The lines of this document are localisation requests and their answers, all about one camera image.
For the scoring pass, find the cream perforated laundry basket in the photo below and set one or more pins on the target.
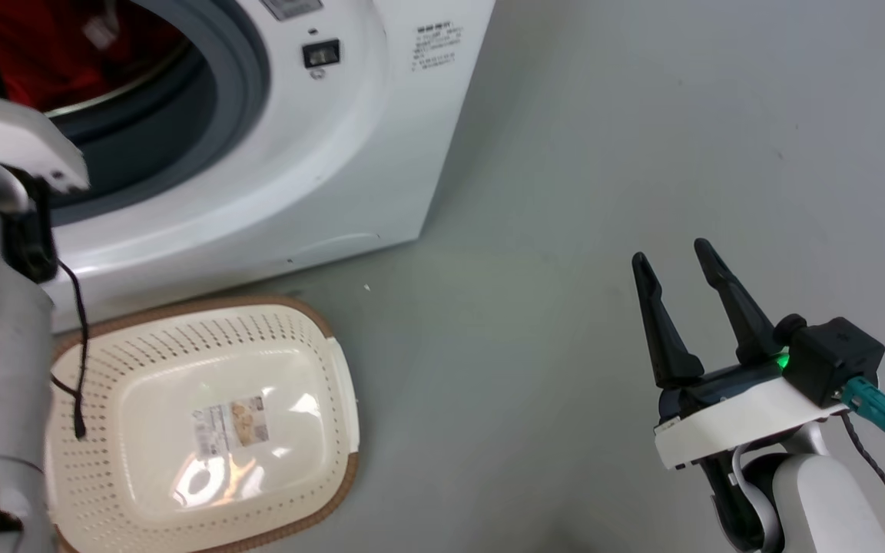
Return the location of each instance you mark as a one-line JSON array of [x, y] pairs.
[[150, 399]]

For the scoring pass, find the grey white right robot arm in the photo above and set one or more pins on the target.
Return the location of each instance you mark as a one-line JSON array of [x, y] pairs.
[[826, 499]]

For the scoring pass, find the white front-load washing machine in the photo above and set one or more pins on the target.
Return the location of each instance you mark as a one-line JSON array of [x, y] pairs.
[[319, 153]]

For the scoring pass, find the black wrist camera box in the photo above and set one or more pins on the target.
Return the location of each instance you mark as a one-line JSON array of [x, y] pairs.
[[834, 357], [31, 234]]

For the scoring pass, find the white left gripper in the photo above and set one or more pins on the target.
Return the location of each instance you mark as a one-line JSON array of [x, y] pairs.
[[12, 138]]

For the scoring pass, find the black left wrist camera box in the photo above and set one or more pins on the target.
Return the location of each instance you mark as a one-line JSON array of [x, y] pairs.
[[31, 234]]

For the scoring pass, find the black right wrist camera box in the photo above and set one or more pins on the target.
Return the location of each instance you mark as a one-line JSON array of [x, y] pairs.
[[834, 357]]

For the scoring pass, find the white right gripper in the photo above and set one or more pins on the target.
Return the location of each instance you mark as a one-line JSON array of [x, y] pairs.
[[742, 418]]

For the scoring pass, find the red and white garment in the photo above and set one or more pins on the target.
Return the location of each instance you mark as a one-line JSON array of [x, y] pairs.
[[43, 46]]

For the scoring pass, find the printed basket label sticker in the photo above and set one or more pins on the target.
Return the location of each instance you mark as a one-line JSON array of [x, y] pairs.
[[232, 424]]

